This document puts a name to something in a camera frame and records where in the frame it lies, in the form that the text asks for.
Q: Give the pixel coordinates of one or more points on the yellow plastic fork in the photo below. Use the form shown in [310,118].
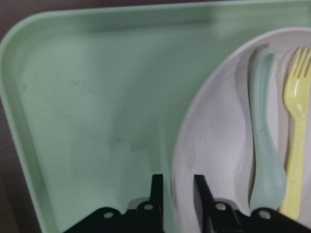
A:
[296,99]

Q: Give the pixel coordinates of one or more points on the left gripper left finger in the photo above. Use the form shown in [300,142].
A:
[146,218]

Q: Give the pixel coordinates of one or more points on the white round plate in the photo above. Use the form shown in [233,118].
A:
[216,140]

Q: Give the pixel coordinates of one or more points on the green plastic spoon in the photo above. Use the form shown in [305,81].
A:
[269,184]

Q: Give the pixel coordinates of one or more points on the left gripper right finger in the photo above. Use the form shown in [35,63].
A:
[220,217]

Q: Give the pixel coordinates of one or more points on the light green tray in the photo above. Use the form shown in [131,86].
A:
[94,98]

